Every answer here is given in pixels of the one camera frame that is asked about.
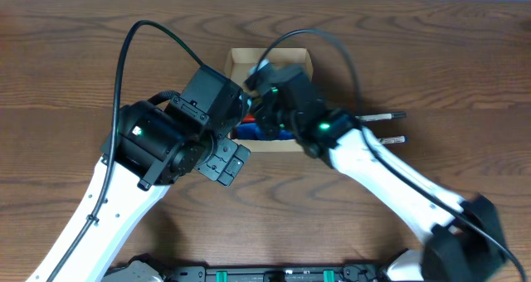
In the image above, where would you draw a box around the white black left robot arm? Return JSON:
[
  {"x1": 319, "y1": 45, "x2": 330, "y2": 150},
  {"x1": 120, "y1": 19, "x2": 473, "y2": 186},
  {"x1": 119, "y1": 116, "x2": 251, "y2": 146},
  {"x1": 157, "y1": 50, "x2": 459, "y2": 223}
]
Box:
[{"x1": 29, "y1": 66, "x2": 251, "y2": 281}]

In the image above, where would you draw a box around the red stapler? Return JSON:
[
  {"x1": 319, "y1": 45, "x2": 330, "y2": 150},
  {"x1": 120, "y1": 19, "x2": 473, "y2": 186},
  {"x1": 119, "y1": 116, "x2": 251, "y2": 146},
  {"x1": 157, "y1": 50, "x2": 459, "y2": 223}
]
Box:
[{"x1": 242, "y1": 114, "x2": 256, "y2": 124}]

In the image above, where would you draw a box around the blue plastic staple remover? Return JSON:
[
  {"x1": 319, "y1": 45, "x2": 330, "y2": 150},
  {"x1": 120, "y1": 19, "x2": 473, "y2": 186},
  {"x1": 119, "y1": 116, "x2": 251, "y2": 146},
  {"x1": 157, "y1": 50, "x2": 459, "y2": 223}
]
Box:
[{"x1": 231, "y1": 123, "x2": 295, "y2": 141}]

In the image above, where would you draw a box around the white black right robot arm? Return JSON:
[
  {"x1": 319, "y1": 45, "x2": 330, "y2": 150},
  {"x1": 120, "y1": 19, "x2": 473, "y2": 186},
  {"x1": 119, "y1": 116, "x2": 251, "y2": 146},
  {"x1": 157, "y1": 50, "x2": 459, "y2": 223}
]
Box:
[{"x1": 245, "y1": 61, "x2": 509, "y2": 281}]

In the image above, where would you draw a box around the brown cardboard box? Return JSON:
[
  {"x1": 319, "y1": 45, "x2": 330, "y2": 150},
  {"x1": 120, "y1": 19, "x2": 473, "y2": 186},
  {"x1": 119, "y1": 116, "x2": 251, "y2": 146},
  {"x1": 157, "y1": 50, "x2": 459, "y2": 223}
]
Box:
[{"x1": 223, "y1": 46, "x2": 316, "y2": 153}]

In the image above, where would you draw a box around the black capped white marker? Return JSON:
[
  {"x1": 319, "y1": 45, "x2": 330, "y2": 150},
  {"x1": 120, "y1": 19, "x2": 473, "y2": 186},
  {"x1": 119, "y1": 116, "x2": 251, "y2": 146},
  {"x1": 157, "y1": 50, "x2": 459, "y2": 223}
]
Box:
[{"x1": 357, "y1": 112, "x2": 407, "y2": 122}]

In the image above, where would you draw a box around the blue capped white marker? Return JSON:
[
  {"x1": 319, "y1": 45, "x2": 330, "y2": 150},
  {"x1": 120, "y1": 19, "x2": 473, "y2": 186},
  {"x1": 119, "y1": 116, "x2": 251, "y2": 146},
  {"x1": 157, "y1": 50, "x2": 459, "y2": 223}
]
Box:
[{"x1": 378, "y1": 135, "x2": 407, "y2": 145}]

